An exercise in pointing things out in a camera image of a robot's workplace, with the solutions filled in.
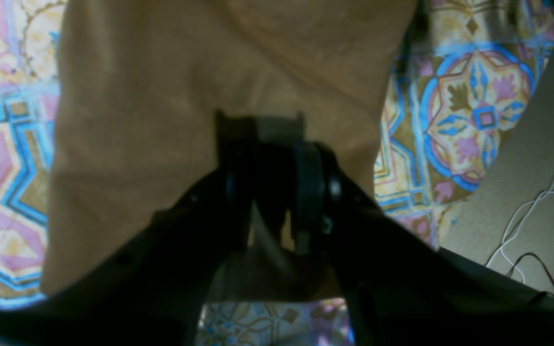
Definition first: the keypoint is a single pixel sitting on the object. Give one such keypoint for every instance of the patterned tablecloth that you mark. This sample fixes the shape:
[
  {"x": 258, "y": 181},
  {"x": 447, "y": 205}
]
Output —
[{"x": 437, "y": 95}]

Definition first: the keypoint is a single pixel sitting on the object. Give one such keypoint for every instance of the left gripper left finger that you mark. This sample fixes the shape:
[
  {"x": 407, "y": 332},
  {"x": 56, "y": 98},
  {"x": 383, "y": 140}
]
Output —
[{"x": 151, "y": 291}]

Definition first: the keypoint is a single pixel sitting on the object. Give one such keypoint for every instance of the brown t-shirt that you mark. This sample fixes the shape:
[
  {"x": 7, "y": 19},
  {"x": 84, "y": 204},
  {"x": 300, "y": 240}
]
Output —
[{"x": 140, "y": 81}]

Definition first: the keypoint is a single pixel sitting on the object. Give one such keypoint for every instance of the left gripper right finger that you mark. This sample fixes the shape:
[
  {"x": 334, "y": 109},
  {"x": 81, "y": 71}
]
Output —
[{"x": 399, "y": 291}]

